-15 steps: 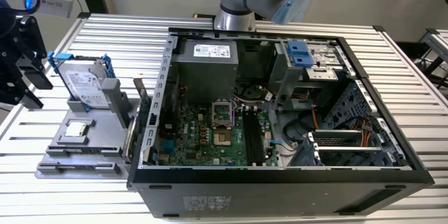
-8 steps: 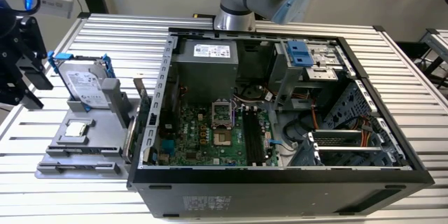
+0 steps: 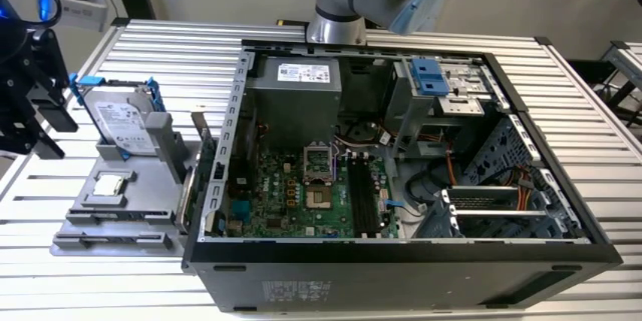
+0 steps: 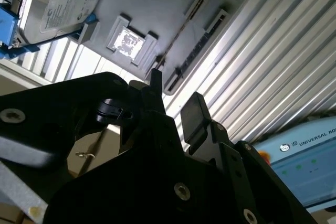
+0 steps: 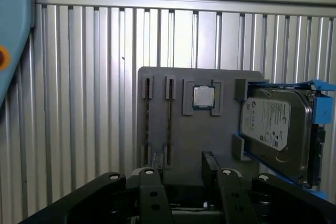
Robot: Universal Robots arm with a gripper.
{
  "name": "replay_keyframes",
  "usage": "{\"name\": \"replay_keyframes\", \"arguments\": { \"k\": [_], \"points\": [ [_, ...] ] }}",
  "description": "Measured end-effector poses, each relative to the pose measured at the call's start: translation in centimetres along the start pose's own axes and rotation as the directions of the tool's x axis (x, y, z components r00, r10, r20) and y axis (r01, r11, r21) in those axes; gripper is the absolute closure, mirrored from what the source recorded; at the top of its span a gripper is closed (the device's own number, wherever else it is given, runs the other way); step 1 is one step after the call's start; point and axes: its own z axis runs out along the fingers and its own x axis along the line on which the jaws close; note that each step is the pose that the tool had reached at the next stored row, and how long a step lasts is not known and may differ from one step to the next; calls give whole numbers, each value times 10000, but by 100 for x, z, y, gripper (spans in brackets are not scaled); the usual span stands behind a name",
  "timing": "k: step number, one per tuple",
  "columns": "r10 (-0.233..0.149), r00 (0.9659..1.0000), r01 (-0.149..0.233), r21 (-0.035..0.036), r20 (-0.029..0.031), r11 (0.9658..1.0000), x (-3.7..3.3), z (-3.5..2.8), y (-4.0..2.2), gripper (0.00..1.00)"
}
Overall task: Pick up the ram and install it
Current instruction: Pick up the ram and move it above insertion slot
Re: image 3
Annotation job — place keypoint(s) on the blue plastic drive latch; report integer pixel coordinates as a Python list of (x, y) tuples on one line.
[(426, 73)]

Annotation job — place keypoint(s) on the grey optical drive cage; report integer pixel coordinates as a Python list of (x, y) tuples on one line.
[(406, 110)]

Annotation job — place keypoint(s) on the green Dell motherboard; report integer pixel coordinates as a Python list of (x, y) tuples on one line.
[(326, 223)]

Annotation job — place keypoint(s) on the metal slat side table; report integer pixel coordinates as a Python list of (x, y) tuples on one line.
[(622, 52)]

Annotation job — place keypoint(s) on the graphics card with metal bracket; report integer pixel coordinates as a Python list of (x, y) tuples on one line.
[(199, 123)]

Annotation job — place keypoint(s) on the grey power supply unit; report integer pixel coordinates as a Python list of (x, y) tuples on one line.
[(295, 110)]

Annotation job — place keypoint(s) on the black open PC case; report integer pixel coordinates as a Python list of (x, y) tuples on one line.
[(351, 279)]

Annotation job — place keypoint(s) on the hard disk in blue carrier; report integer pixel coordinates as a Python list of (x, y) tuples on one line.
[(118, 118)]

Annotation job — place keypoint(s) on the metal disk bay cage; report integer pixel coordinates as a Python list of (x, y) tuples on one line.
[(502, 214)]

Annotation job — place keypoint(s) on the RAM slot with white latches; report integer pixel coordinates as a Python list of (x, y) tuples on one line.
[(361, 193)]

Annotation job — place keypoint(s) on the grey plastic parts rack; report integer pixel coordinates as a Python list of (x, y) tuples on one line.
[(146, 200)]

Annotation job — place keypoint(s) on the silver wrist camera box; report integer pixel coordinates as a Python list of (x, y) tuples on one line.
[(86, 13)]

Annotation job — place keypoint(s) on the CPU socket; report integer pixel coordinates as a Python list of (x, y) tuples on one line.
[(319, 197)]

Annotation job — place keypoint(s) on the silver CPU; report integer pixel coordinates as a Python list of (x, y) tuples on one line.
[(110, 185)]

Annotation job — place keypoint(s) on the orange framed choke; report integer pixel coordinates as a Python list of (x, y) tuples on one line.
[(291, 185), (291, 194), (291, 203)]

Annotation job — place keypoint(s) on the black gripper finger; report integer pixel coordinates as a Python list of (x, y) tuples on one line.
[(18, 129), (50, 69)]

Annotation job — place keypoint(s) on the beige eight pin connector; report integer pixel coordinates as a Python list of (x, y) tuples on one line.
[(385, 195)]

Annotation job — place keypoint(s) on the RAM stick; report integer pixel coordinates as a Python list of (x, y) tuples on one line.
[(120, 215), (107, 240)]

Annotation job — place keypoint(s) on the beige four pin connector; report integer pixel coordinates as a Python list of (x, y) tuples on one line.
[(287, 167)]

